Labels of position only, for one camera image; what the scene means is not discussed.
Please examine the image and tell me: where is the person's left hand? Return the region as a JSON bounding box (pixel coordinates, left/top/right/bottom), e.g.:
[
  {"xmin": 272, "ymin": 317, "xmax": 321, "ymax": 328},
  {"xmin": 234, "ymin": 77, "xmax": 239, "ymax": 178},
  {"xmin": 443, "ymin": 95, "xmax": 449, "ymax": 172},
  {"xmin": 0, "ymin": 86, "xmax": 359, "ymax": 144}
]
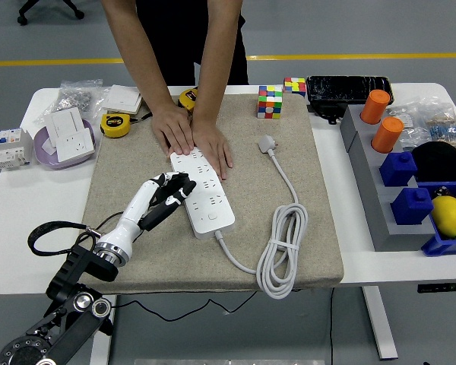
[{"xmin": 190, "ymin": 118, "xmax": 233, "ymax": 181}]

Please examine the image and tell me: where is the person's right hand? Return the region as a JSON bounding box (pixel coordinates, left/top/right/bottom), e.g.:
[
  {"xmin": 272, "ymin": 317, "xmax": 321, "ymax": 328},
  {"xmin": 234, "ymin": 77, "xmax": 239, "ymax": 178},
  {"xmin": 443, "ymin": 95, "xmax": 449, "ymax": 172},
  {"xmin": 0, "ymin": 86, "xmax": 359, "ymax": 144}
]
[{"xmin": 150, "ymin": 103, "xmax": 195, "ymax": 156}]

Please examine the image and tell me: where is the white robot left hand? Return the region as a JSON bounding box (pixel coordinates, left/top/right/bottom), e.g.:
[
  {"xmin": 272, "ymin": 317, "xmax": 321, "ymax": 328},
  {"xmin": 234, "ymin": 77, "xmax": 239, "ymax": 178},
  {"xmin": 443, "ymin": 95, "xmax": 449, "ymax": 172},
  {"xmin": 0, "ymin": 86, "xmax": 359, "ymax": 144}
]
[{"xmin": 98, "ymin": 171, "xmax": 189, "ymax": 255}]

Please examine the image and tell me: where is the white power strip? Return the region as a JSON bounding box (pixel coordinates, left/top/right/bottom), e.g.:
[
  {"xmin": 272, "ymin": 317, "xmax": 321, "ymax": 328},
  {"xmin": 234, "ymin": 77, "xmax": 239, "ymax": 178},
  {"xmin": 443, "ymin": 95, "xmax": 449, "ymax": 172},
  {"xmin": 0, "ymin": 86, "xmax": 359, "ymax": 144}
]
[{"xmin": 169, "ymin": 149, "xmax": 236, "ymax": 240}]

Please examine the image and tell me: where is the thin black adapter cord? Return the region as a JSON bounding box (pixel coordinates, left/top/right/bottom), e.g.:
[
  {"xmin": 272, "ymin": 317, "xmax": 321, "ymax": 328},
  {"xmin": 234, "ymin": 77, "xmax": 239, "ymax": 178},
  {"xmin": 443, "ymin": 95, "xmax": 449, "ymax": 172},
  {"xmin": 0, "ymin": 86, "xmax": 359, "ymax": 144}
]
[{"xmin": 97, "ymin": 211, "xmax": 258, "ymax": 322}]

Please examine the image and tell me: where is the large colourful puzzle cube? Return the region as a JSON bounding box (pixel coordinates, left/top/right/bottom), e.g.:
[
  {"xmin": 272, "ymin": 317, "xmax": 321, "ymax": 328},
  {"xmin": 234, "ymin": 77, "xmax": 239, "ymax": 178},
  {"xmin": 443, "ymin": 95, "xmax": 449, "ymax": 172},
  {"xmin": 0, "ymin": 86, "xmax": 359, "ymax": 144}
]
[{"xmin": 256, "ymin": 85, "xmax": 283, "ymax": 120}]

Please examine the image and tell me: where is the person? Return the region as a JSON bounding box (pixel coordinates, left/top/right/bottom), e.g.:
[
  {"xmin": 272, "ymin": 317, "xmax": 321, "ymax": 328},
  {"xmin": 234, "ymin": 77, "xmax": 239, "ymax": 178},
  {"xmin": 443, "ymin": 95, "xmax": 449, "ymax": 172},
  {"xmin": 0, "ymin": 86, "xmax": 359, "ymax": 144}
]
[{"xmin": 135, "ymin": 0, "xmax": 250, "ymax": 87}]

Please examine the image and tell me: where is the grey-brown mat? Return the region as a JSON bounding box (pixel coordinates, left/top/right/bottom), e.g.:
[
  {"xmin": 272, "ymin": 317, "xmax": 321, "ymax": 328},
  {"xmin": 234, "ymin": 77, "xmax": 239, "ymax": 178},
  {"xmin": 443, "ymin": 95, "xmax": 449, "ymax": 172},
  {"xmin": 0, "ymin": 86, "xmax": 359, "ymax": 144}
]
[{"xmin": 80, "ymin": 94, "xmax": 345, "ymax": 296}]

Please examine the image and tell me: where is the purple plate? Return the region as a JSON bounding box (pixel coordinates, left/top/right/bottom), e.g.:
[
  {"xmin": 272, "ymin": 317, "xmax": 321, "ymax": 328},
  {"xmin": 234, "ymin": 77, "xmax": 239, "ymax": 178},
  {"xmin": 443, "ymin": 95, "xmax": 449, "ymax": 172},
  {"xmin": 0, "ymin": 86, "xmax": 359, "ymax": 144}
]
[{"xmin": 33, "ymin": 119, "xmax": 97, "ymax": 171}]

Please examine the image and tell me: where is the clear bag of metal screws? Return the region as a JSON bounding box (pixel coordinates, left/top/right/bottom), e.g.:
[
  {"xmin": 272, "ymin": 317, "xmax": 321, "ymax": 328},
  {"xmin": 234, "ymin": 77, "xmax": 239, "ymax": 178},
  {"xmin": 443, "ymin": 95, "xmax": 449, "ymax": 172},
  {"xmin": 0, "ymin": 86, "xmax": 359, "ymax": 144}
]
[{"xmin": 33, "ymin": 79, "xmax": 110, "ymax": 125}]

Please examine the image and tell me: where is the small colourful puzzle cube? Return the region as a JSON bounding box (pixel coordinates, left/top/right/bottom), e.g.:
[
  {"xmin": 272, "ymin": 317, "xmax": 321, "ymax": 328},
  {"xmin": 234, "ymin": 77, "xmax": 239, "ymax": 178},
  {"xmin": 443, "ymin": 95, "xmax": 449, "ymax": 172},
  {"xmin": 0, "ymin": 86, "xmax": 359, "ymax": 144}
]
[{"xmin": 283, "ymin": 78, "xmax": 307, "ymax": 98}]

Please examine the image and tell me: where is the black power adapter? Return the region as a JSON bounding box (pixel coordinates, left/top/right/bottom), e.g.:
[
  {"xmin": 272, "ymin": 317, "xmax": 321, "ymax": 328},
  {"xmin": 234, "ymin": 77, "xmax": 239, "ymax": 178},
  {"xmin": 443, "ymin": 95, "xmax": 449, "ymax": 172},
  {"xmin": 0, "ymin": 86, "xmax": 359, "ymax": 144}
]
[{"xmin": 308, "ymin": 102, "xmax": 346, "ymax": 126}]

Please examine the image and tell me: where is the white circuit breaker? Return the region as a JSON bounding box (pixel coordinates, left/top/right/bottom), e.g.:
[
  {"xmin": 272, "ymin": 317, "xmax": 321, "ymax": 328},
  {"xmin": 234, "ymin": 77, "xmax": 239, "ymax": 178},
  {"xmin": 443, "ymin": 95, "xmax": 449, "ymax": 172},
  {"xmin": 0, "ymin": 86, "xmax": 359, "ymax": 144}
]
[{"xmin": 0, "ymin": 129, "xmax": 33, "ymax": 172}]

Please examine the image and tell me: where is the white table leg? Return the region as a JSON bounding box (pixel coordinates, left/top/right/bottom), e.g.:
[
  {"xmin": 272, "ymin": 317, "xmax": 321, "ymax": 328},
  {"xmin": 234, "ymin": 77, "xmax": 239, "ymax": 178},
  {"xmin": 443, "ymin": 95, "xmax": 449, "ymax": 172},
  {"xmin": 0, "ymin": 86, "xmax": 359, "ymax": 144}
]
[
  {"xmin": 362, "ymin": 285, "xmax": 400, "ymax": 361},
  {"xmin": 89, "ymin": 296, "xmax": 118, "ymax": 365}
]

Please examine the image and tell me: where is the black wrapped tray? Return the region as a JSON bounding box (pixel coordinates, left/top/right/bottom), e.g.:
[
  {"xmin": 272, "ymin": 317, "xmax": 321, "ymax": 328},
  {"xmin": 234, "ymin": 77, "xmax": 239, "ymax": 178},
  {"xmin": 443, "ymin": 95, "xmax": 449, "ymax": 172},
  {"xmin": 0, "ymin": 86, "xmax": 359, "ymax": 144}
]
[{"xmin": 306, "ymin": 75, "xmax": 395, "ymax": 106}]

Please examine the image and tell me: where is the grey stepped block stand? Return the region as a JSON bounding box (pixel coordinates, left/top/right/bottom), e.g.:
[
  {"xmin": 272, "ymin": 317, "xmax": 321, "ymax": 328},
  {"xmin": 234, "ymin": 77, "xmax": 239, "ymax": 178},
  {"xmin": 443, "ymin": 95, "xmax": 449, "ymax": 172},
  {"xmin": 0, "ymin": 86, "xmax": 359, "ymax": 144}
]
[{"xmin": 340, "ymin": 105, "xmax": 437, "ymax": 252}]

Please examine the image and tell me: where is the orange cylinder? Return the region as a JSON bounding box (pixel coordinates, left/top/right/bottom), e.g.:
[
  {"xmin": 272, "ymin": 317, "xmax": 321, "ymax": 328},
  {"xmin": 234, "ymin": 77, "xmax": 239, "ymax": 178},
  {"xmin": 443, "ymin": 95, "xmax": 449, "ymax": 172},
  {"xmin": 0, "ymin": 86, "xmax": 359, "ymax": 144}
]
[
  {"xmin": 359, "ymin": 89, "xmax": 391, "ymax": 125},
  {"xmin": 371, "ymin": 116, "xmax": 405, "ymax": 154}
]

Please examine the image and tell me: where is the black office chair base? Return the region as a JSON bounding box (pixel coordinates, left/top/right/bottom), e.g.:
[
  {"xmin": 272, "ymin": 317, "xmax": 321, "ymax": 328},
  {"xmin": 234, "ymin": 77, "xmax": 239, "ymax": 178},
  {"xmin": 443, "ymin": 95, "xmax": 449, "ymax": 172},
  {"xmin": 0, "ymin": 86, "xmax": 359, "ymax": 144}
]
[{"xmin": 17, "ymin": 0, "xmax": 85, "ymax": 27}]

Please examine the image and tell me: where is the blue block with knob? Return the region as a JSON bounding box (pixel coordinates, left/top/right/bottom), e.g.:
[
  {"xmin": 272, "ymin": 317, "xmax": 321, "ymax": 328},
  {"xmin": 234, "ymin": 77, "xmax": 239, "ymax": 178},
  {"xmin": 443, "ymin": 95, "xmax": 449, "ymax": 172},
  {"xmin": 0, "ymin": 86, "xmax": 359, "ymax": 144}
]
[
  {"xmin": 378, "ymin": 151, "xmax": 418, "ymax": 188},
  {"xmin": 390, "ymin": 186, "xmax": 435, "ymax": 227}
]

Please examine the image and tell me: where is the clear bag of small parts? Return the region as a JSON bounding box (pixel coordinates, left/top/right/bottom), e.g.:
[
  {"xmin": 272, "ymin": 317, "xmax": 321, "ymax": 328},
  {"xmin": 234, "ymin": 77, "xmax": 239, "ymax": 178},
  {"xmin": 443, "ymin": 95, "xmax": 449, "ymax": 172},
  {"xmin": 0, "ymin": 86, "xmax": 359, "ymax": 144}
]
[{"xmin": 386, "ymin": 97, "xmax": 429, "ymax": 152}]

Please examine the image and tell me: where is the black cloth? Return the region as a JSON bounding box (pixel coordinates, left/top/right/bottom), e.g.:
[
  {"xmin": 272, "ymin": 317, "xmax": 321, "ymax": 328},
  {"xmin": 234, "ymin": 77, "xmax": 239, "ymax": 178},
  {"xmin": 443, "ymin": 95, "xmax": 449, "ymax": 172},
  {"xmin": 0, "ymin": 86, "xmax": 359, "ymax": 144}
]
[{"xmin": 410, "ymin": 141, "xmax": 456, "ymax": 183}]

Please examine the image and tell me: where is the clear bag of resistors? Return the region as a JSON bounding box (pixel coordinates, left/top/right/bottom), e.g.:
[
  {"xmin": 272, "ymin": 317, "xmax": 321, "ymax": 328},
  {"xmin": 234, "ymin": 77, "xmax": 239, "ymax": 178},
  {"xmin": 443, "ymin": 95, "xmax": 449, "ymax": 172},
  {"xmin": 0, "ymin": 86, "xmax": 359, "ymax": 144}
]
[{"xmin": 419, "ymin": 103, "xmax": 456, "ymax": 150}]

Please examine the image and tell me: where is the yellow lemon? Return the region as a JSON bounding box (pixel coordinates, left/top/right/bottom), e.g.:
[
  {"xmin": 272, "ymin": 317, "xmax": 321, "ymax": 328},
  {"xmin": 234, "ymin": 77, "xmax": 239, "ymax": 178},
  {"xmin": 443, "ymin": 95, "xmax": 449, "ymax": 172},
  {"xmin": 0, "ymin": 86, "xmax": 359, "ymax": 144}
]
[{"xmin": 430, "ymin": 195, "xmax": 456, "ymax": 240}]

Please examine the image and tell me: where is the blue plastic bin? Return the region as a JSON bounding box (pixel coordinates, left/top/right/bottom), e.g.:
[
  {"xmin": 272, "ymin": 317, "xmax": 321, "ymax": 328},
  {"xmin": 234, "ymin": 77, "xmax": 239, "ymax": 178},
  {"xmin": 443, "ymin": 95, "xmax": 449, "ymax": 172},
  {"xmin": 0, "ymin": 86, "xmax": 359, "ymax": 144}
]
[{"xmin": 416, "ymin": 181, "xmax": 456, "ymax": 257}]

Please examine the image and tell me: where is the black desk control panel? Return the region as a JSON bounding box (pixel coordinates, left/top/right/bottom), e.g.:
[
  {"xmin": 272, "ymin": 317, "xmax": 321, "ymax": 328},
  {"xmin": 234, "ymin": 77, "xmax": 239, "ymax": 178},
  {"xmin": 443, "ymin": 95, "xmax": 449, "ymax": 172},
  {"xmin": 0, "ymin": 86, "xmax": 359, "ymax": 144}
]
[{"xmin": 416, "ymin": 282, "xmax": 456, "ymax": 294}]

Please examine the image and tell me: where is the white power cord with plug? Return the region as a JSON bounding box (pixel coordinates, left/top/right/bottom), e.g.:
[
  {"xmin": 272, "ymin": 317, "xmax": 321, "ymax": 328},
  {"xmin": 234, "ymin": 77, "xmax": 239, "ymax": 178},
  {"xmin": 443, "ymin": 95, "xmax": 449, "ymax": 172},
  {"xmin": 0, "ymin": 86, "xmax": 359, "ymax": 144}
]
[{"xmin": 214, "ymin": 135, "xmax": 309, "ymax": 300}]

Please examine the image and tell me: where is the yellow tape measure with strap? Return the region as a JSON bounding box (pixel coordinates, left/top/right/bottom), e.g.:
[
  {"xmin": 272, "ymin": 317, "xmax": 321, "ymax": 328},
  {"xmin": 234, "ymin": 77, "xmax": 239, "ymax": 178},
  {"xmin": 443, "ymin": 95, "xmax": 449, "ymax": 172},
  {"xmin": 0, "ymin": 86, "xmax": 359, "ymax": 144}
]
[{"xmin": 100, "ymin": 112, "xmax": 153, "ymax": 139}]

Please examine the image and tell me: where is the white wall switch on box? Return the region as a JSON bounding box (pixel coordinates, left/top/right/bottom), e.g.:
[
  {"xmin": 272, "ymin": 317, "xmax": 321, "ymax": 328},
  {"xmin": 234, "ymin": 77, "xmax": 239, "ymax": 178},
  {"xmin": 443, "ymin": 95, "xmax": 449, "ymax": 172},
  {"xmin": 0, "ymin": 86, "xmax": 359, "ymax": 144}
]
[{"xmin": 100, "ymin": 84, "xmax": 144, "ymax": 116}]

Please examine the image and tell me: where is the white double switch panel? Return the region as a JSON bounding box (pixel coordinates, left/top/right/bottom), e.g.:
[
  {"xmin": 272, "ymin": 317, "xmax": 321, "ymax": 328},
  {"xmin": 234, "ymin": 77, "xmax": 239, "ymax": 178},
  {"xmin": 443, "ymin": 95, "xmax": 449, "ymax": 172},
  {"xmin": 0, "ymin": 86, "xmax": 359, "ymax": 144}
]
[{"xmin": 43, "ymin": 108, "xmax": 87, "ymax": 149}]

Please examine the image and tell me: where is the black hanging desk cable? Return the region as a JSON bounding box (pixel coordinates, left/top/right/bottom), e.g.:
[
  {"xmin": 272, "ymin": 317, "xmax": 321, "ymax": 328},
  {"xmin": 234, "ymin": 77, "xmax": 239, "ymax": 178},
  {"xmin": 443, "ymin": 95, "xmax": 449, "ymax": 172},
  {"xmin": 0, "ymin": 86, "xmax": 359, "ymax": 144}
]
[{"xmin": 328, "ymin": 287, "xmax": 336, "ymax": 365}]

